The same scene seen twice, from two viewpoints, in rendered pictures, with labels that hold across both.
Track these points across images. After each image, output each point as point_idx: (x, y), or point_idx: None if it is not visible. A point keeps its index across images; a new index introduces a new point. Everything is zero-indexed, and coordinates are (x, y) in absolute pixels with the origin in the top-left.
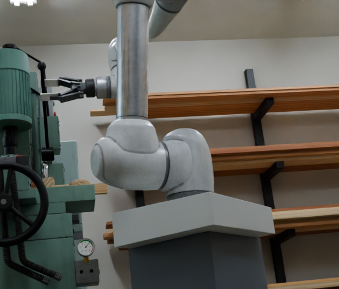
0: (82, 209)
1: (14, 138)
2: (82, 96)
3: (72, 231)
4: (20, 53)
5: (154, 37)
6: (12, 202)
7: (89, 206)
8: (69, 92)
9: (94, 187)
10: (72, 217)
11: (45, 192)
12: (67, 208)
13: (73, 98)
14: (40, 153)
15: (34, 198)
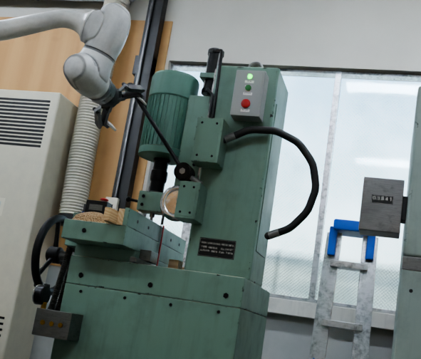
0: (111, 245)
1: (151, 172)
2: (95, 112)
3: (67, 276)
4: (153, 76)
5: None
6: (45, 253)
7: (95, 242)
8: (102, 112)
9: (63, 223)
10: (377, 233)
11: (34, 241)
12: (106, 246)
13: (97, 118)
14: (200, 172)
15: (67, 245)
